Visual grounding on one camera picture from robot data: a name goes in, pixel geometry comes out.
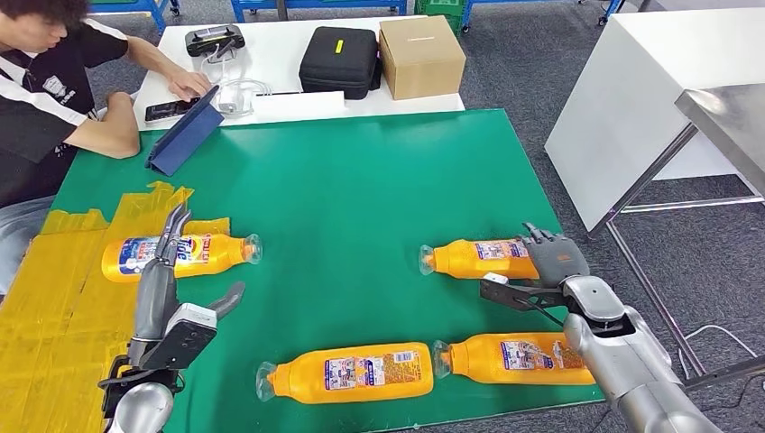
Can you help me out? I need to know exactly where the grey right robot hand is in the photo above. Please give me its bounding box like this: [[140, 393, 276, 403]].
[[520, 222, 592, 290]]

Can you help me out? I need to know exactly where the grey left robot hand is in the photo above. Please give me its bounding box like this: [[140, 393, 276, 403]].
[[127, 203, 247, 361]]

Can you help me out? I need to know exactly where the person's left hand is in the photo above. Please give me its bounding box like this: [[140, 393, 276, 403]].
[[166, 69, 214, 102]]

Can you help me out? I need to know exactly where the orange detergent bottle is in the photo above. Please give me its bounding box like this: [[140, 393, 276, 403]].
[[417, 236, 543, 281], [430, 331, 597, 387], [100, 232, 264, 284], [254, 341, 436, 406]]

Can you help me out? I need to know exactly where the black smartphone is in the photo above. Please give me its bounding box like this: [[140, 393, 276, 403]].
[[143, 97, 202, 124]]

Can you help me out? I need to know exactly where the black remote controller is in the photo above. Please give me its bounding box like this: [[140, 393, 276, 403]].
[[184, 23, 247, 59]]

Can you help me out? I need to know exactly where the blue tablet case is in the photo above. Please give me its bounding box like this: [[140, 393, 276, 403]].
[[144, 84, 226, 179]]

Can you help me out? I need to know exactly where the white table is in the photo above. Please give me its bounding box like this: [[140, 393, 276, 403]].
[[132, 15, 466, 132]]

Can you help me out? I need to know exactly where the black carrying case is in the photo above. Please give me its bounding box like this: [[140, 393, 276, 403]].
[[297, 25, 384, 102]]

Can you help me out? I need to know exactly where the person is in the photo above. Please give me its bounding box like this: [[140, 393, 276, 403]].
[[0, 0, 214, 300]]

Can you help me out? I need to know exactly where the white cabinet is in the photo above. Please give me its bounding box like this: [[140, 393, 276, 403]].
[[544, 6, 765, 234]]

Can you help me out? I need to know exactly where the green table mat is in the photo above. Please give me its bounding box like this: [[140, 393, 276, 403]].
[[50, 107, 606, 433]]

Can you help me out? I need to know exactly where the steel table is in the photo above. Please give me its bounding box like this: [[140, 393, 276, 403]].
[[587, 82, 765, 393]]

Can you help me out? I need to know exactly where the brown cardboard box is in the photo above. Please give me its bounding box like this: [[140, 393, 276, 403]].
[[377, 14, 468, 102]]

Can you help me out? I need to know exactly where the green plastic crate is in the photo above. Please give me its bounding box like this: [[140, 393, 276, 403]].
[[413, 0, 465, 34]]

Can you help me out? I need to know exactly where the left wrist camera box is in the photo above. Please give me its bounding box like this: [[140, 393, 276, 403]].
[[139, 302, 218, 373]]

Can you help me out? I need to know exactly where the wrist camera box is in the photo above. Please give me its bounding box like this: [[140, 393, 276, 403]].
[[479, 272, 569, 314], [139, 302, 218, 373]]

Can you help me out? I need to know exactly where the white charger cable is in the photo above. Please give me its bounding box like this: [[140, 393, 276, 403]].
[[199, 43, 273, 118]]

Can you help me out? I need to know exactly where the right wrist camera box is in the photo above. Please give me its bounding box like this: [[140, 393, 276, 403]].
[[479, 272, 569, 314]]

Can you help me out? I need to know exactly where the white floor cable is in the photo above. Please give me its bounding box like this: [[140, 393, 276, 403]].
[[677, 323, 760, 378]]

